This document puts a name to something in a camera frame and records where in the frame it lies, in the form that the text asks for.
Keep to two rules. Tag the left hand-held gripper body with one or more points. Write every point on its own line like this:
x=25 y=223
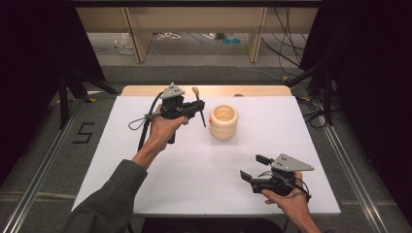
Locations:
x=173 y=106

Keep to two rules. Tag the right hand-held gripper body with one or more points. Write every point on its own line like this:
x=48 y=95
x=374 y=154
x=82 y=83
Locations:
x=286 y=165

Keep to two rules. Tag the cream ribbed holder cup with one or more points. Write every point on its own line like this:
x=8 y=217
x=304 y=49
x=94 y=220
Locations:
x=223 y=124

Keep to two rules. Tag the person's left hand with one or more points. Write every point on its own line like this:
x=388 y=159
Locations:
x=165 y=129

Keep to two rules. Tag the person's right hand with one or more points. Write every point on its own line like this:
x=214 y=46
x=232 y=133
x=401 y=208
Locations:
x=290 y=204

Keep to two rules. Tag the light wooden table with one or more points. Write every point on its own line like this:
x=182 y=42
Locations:
x=226 y=90

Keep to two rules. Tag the white board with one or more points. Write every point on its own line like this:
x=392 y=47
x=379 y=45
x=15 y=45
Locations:
x=200 y=168

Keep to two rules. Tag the person's dark clothing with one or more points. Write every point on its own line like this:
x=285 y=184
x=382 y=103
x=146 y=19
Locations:
x=210 y=226

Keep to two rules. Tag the black metal stand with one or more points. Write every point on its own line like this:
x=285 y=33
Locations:
x=327 y=97
x=63 y=97

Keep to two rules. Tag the clear plastic bag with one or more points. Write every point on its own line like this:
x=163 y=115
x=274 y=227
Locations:
x=124 y=43

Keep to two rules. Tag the light wooden shelf unit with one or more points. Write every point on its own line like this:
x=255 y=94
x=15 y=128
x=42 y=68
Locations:
x=194 y=19

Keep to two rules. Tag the black curtain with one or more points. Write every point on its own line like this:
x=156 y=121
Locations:
x=372 y=81
x=32 y=64

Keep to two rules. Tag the aluminium floor rail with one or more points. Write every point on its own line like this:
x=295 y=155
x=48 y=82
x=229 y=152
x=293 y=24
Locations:
x=350 y=174
x=42 y=168

